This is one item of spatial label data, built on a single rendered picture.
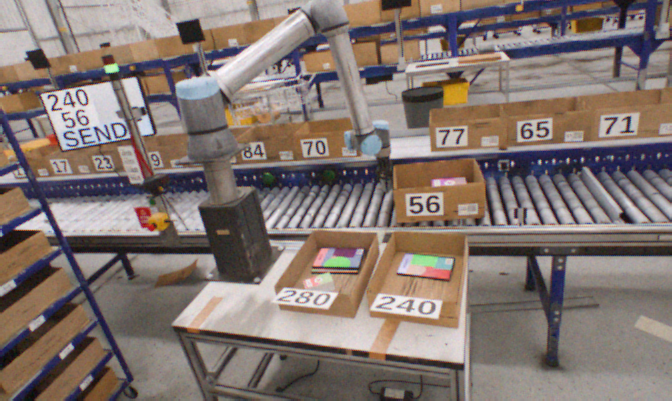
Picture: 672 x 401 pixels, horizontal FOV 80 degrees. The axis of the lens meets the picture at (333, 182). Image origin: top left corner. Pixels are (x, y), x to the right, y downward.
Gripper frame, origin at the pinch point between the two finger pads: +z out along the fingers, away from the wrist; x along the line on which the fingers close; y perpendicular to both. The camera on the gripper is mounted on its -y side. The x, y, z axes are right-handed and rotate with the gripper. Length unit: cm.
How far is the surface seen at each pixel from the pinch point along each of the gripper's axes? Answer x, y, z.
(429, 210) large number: 21.6, 23.3, -0.2
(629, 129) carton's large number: 115, -29, -13
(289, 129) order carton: -70, -58, -20
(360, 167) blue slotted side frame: -18.4, -25.3, -3.1
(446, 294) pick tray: 28, 74, 4
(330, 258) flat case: -16, 57, 2
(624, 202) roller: 102, 10, 6
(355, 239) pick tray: -7.3, 48.1, -1.1
